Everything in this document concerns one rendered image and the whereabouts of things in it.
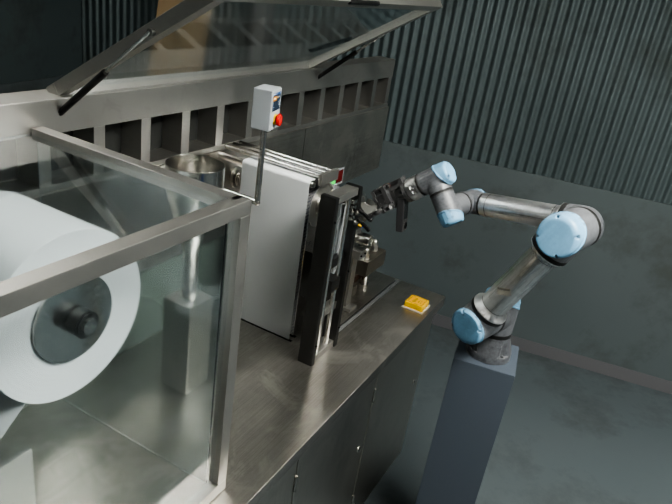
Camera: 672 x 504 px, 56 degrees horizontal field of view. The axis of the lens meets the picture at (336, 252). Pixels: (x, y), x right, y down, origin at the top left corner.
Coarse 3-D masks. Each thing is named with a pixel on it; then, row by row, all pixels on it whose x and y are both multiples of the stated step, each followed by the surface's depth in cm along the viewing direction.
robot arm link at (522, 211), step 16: (464, 192) 199; (480, 192) 200; (480, 208) 197; (496, 208) 193; (512, 208) 189; (528, 208) 186; (544, 208) 183; (560, 208) 179; (592, 208) 172; (528, 224) 188
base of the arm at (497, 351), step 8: (496, 336) 202; (480, 344) 205; (488, 344) 204; (496, 344) 203; (504, 344) 204; (472, 352) 207; (480, 352) 205; (488, 352) 204; (496, 352) 204; (504, 352) 205; (480, 360) 205; (488, 360) 204; (496, 360) 204; (504, 360) 205
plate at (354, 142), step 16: (368, 112) 277; (384, 112) 292; (304, 128) 233; (320, 128) 243; (336, 128) 255; (352, 128) 268; (368, 128) 282; (384, 128) 298; (256, 144) 208; (272, 144) 217; (288, 144) 226; (304, 144) 236; (320, 144) 247; (336, 144) 260; (352, 144) 273; (368, 144) 288; (224, 160) 196; (320, 160) 252; (336, 160) 264; (352, 160) 278; (368, 160) 294; (352, 176) 284
